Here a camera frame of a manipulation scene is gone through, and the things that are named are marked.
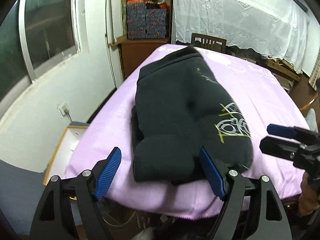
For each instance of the brown wooden cabinet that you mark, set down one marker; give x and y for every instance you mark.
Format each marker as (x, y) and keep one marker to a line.
(140, 55)

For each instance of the green floral panel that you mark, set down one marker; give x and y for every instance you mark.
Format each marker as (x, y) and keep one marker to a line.
(124, 10)

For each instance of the white side table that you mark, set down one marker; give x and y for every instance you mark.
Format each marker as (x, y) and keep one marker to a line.
(67, 142)

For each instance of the white lace cloth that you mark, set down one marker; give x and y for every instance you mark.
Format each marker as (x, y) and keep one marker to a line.
(237, 17)

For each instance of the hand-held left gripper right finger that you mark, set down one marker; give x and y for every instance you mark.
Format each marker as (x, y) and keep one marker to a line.
(212, 175)

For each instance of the purple printed blanket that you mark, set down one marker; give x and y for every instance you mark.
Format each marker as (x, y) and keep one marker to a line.
(270, 100)

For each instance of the white boards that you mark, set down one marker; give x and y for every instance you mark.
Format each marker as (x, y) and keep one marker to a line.
(113, 17)

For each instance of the black hoodie yellow zipper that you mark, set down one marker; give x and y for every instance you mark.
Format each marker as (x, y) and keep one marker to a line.
(180, 110)

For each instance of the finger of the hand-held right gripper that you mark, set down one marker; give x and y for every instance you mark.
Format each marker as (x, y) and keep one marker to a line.
(277, 147)
(280, 130)

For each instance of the wall socket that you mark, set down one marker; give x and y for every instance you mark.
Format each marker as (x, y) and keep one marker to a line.
(63, 108)

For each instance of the dark wooden chair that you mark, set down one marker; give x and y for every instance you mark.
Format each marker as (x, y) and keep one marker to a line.
(208, 42)

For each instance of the sliding glass window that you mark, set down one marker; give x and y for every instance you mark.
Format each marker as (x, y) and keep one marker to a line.
(47, 25)

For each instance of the blue patterned storage box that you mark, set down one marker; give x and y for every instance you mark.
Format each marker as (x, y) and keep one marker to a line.
(136, 21)
(157, 21)

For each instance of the person's right hand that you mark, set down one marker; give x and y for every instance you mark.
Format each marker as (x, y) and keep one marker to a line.
(306, 200)

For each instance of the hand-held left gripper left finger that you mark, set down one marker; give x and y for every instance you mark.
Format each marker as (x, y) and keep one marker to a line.
(108, 175)

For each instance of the beige patterned curtain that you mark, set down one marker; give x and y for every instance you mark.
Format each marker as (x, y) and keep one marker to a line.
(315, 72)

